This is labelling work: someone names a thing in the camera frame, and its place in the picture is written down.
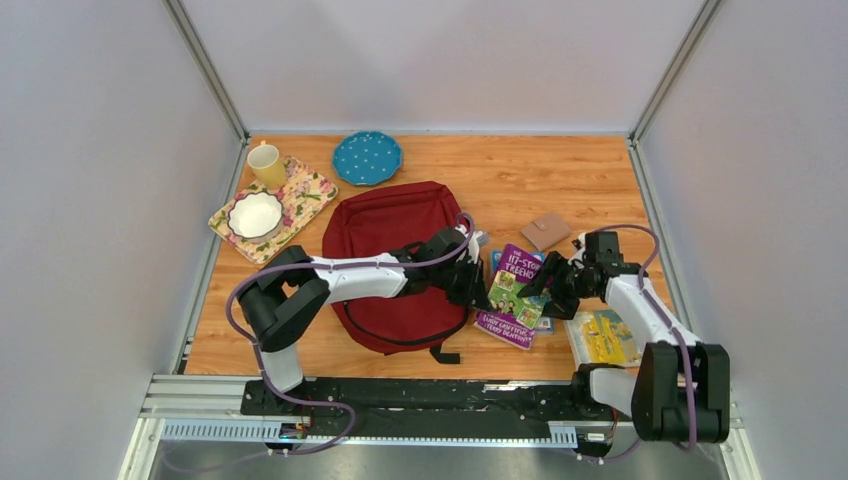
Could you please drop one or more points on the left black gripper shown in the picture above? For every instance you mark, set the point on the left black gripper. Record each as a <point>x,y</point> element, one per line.
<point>474,293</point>

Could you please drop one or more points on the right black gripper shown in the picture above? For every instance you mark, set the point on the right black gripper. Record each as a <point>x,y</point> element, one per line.
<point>553,265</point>

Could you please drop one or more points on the purple treehouse book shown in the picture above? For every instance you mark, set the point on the purple treehouse book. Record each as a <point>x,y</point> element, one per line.
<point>506,332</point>

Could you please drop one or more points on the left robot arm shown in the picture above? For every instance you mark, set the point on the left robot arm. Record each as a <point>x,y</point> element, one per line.
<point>281,301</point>

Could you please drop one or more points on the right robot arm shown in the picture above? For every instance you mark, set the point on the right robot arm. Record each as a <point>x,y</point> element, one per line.
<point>681,391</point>

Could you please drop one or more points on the blue comic book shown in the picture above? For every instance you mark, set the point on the blue comic book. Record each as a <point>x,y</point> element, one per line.
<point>512,269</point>

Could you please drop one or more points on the brown leather wallet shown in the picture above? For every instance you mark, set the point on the brown leather wallet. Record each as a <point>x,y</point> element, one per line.
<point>546,231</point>

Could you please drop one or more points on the yellow illustrated book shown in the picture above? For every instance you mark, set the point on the yellow illustrated book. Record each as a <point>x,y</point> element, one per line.
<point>601,336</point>

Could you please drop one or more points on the blue polka dot plate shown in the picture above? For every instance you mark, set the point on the blue polka dot plate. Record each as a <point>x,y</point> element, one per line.
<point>367,158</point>

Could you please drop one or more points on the floral rectangular tray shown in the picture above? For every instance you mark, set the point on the floral rectangular tray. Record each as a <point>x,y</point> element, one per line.
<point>304,195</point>

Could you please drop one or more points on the white scalloped bowl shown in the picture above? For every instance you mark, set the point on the white scalloped bowl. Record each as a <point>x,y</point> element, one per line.
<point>255,217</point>

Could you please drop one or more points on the yellow mug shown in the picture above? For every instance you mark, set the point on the yellow mug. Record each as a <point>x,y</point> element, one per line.
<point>266,162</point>

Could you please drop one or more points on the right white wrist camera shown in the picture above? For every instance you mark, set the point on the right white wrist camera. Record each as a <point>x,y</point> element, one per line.
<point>596,247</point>

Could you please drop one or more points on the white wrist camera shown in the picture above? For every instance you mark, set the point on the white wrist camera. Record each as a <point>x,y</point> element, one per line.
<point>477,240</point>
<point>596,247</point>

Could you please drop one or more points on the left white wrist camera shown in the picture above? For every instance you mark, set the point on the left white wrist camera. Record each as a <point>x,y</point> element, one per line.
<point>477,240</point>

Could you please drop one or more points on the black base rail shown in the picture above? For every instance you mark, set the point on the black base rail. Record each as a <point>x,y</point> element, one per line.
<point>546,414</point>

